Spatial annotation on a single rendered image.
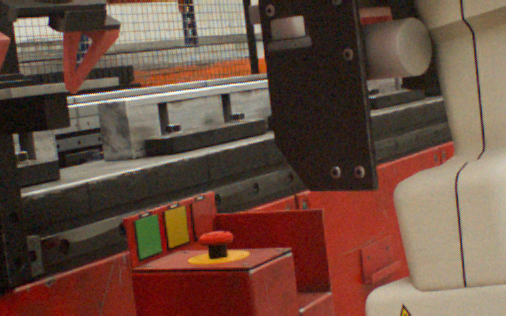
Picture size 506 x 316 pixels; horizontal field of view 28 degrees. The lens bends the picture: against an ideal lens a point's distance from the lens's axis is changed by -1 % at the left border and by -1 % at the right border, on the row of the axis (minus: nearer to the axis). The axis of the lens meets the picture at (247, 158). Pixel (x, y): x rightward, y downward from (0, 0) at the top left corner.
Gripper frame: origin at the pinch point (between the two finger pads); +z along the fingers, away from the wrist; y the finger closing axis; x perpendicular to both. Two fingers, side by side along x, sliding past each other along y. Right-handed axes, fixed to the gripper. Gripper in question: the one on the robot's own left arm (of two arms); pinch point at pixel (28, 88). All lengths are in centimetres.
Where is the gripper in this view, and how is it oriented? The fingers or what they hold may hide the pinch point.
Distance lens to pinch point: 97.3
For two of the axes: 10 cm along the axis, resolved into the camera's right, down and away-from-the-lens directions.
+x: 6.8, 4.2, -6.0
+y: -7.0, 1.4, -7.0
